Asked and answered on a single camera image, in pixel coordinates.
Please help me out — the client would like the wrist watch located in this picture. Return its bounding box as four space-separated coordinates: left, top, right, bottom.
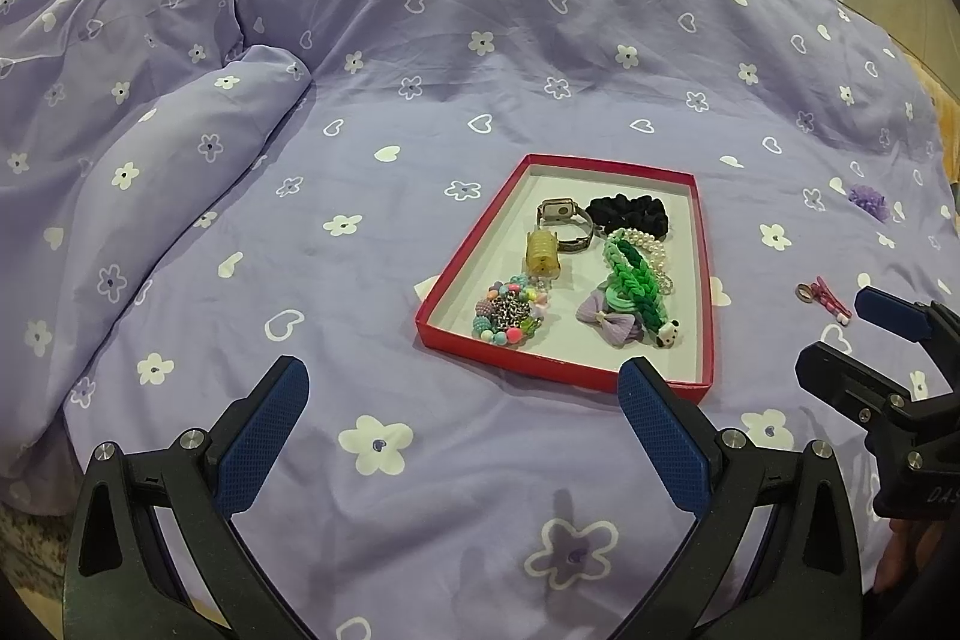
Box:
535 197 598 256

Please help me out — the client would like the red jewelry tray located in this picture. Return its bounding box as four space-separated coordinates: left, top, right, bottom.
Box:
416 153 713 403

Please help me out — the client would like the colourful chunky bead bracelet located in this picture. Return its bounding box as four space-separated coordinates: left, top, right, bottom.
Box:
472 281 546 346

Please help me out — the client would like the purple bow hair tie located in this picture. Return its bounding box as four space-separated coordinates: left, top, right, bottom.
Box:
575 291 647 348

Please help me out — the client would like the yellow hair claw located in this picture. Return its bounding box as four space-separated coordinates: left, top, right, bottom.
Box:
524 228 564 277

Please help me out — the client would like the green hair tie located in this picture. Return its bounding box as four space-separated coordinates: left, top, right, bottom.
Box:
596 280 638 313

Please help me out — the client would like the white pearl bracelet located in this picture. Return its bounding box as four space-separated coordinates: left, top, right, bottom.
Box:
604 227 674 296

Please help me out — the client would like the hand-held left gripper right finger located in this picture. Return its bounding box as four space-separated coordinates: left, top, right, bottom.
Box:
619 356 865 640

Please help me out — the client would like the purple pom-pom scrunchie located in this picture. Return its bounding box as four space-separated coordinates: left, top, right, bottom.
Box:
847 183 894 222

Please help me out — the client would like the person's right hand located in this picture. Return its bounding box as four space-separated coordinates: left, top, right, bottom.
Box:
871 524 931 597

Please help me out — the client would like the black scrunchie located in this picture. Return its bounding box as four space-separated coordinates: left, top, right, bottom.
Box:
584 194 673 237

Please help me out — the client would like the pink keychain with ring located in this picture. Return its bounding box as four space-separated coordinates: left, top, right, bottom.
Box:
796 275 854 321

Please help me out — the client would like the green woven panda bracelet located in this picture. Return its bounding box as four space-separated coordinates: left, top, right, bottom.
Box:
603 238 684 349

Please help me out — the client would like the orange patterned bed sheet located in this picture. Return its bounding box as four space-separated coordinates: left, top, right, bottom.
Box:
898 47 960 185

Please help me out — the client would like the purple flower print duvet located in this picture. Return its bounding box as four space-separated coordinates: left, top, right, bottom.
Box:
0 0 957 640

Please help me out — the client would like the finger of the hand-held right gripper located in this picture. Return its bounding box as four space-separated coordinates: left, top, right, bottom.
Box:
795 341 940 435
855 285 960 350

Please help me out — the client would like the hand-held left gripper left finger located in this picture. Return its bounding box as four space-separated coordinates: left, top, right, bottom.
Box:
64 355 311 640

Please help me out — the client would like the silver chain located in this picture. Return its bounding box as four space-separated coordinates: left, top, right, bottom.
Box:
491 291 538 333

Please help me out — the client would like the pastel beaded bracelet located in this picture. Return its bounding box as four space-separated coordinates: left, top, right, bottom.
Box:
510 272 554 313

